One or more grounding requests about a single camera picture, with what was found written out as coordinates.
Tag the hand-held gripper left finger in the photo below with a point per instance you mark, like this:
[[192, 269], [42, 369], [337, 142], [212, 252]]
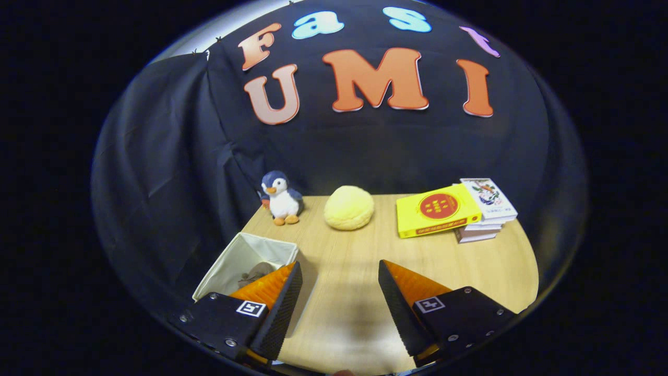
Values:
[[279, 313]]

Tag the brown fuzzy slipper shoe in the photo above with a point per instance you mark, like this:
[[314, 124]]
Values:
[[257, 274]]

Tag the penguin plush toy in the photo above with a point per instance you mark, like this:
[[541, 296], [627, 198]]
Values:
[[284, 201]]

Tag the brown fabric storage box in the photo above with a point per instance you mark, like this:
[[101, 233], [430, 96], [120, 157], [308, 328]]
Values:
[[245, 256]]

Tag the yellow book with red circle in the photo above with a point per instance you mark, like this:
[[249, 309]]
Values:
[[436, 211]]

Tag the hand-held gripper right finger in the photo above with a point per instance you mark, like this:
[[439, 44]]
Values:
[[404, 318]]

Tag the yellow round plush bun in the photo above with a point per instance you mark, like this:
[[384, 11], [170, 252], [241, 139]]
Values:
[[348, 209]]

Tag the white illustrated book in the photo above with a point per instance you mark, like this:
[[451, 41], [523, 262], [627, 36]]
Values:
[[489, 198]]

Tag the plain white book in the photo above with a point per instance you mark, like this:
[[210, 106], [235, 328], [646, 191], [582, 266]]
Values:
[[476, 235], [485, 225]]

